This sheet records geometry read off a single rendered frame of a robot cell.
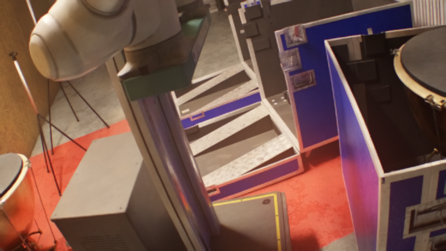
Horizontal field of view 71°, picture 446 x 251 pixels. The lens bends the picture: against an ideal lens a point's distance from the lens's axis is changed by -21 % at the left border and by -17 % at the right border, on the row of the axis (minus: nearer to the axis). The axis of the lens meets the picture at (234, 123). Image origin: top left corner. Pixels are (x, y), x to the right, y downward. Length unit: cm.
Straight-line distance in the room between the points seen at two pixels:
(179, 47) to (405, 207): 69
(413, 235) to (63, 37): 99
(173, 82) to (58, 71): 30
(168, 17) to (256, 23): 208
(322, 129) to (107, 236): 153
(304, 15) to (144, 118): 214
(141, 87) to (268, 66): 222
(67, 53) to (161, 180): 67
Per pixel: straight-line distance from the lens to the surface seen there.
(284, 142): 252
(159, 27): 87
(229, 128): 297
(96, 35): 68
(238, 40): 398
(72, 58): 70
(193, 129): 310
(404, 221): 102
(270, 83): 309
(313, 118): 231
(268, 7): 120
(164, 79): 87
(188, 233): 138
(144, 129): 113
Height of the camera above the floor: 152
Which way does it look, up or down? 28 degrees down
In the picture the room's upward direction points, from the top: 16 degrees counter-clockwise
